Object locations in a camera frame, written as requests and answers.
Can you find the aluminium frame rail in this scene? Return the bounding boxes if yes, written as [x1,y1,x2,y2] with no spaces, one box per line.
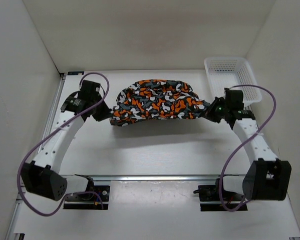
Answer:
[244,103,277,162]
[42,73,66,140]

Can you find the small blue label sticker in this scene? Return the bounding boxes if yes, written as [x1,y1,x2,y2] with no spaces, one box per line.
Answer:
[67,71,84,76]

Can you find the front aluminium rail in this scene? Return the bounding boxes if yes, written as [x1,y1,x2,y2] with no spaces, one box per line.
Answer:
[89,174,248,183]

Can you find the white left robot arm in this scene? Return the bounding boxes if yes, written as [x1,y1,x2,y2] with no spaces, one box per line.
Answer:
[21,80,110,201]

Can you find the orange camouflage shorts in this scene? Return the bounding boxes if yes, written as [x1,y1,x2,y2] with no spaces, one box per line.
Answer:
[110,79,210,127]

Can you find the left aluminium frame rail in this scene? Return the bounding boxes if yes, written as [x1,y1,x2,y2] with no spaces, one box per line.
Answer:
[42,73,66,140]

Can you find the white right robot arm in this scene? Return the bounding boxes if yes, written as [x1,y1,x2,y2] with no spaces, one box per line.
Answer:
[204,85,291,201]

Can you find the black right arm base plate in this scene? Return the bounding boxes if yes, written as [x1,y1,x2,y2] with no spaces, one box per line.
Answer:
[193,185,243,212]

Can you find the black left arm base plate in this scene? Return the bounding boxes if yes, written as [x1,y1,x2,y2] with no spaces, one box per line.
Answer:
[63,182,110,211]

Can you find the white perforated plastic basket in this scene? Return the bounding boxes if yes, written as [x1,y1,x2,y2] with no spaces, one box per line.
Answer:
[204,56,262,107]

